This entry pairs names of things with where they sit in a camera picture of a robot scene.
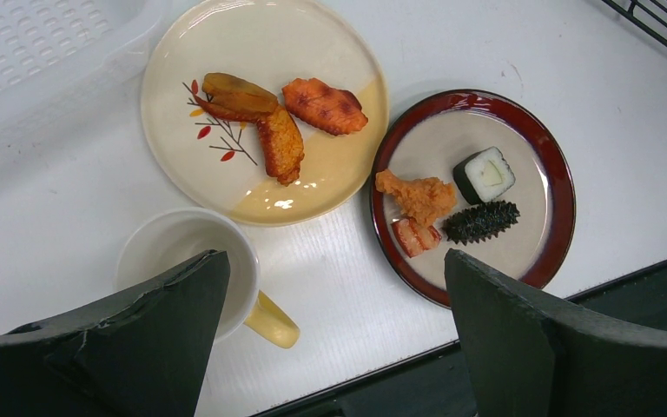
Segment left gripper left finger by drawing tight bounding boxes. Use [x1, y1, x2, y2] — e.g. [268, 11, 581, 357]
[0, 250, 230, 416]

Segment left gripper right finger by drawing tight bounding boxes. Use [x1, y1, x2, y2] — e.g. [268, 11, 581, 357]
[444, 249, 667, 416]

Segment red rimmed plate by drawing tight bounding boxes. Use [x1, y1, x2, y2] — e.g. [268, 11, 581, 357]
[370, 89, 576, 308]

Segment cream plate with leaf pattern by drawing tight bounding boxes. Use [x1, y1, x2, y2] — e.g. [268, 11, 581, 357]
[141, 1, 389, 226]

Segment yellow mug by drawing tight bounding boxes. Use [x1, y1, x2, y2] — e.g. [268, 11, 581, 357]
[115, 207, 302, 350]

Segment black sea cucumber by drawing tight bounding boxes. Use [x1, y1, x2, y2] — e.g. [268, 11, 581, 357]
[441, 201, 520, 245]

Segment shrimp piece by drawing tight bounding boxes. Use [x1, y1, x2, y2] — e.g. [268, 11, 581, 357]
[391, 218, 441, 258]

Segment sushi roll piece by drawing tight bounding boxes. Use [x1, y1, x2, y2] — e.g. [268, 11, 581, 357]
[452, 147, 516, 205]

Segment fried chicken nugget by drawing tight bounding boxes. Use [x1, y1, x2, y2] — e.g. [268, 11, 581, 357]
[375, 169, 457, 228]

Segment fried chicken wing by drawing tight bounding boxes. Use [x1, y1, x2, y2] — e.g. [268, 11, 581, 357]
[194, 72, 305, 186]

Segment grilled salmon piece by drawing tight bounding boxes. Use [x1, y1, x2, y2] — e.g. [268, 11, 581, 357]
[281, 77, 368, 136]

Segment white plastic basket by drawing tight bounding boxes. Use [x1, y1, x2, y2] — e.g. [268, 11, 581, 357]
[0, 0, 171, 154]

